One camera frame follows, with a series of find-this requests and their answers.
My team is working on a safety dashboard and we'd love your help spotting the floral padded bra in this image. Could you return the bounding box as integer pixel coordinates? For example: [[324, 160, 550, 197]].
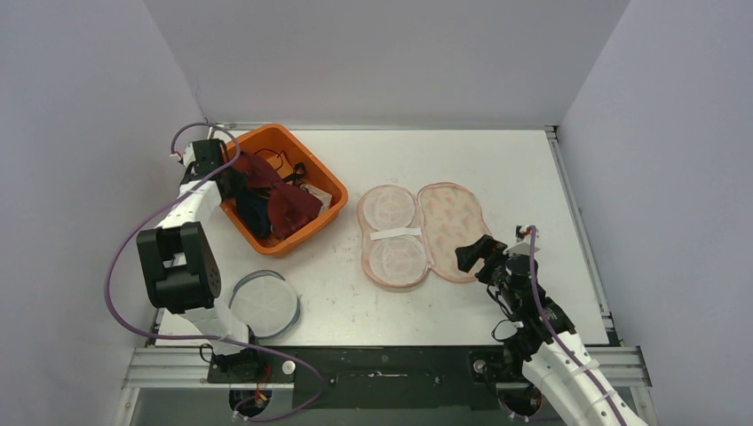
[[356, 182, 491, 288]]

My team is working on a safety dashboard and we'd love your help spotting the maroon bra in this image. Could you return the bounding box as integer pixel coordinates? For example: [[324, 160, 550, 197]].
[[233, 153, 321, 240]]

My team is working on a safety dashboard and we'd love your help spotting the orange plastic tub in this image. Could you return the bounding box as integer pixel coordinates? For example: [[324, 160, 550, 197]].
[[221, 123, 348, 257]]

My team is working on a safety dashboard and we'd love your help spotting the white mesh laundry bag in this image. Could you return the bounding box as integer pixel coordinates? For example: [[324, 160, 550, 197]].
[[227, 270, 301, 340]]

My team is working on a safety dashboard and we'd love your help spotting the navy blue bra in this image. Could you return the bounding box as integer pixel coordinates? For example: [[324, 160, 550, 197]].
[[235, 189, 272, 240]]

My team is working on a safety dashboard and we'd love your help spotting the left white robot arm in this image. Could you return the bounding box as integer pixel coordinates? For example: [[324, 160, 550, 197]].
[[136, 138, 266, 383]]

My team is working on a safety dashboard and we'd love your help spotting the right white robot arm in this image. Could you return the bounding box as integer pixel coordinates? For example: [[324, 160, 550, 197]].
[[455, 227, 644, 425]]

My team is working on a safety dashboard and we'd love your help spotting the beige bra in tub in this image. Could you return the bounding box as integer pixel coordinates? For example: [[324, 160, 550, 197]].
[[300, 184, 332, 216]]

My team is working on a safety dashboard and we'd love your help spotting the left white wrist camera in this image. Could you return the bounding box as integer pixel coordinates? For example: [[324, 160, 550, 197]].
[[178, 143, 196, 170]]

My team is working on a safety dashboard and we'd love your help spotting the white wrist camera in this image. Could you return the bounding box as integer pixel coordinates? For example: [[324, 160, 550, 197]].
[[178, 143, 196, 170], [505, 225, 537, 256]]

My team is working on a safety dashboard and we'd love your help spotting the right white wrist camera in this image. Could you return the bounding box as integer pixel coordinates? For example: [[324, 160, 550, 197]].
[[505, 225, 537, 256]]

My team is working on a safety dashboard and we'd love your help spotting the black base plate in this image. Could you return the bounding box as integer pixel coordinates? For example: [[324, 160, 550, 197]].
[[206, 345, 545, 416]]

